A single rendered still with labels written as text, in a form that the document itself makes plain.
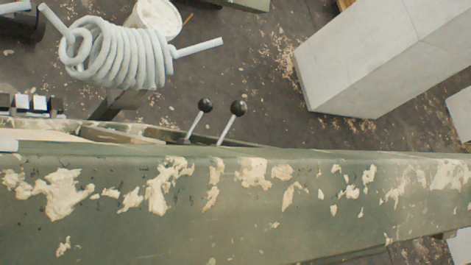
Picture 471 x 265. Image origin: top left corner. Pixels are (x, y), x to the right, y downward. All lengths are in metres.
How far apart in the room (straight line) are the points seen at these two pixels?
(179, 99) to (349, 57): 1.32
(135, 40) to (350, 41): 3.25
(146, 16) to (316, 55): 1.57
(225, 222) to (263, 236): 0.04
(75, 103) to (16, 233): 2.44
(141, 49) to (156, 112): 2.48
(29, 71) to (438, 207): 2.37
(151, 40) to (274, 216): 0.21
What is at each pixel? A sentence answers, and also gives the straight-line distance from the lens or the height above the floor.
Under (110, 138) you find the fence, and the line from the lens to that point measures 1.39.
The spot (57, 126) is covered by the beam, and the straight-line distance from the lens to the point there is 1.58.
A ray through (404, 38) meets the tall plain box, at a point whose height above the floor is 0.99.
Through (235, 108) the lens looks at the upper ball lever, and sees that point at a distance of 1.02.
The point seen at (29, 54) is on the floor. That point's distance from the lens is 2.81.
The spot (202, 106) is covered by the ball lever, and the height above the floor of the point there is 1.45.
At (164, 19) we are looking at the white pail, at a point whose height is 0.35.
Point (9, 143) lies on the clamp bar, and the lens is 0.31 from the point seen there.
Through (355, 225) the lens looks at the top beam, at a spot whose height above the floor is 1.93.
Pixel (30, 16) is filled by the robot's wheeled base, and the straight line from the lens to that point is 2.69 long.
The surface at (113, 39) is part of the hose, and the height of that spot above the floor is 1.90.
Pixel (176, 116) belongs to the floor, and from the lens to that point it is 3.01.
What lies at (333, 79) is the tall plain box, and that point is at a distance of 3.72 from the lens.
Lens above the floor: 2.23
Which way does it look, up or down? 44 degrees down
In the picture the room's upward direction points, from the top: 55 degrees clockwise
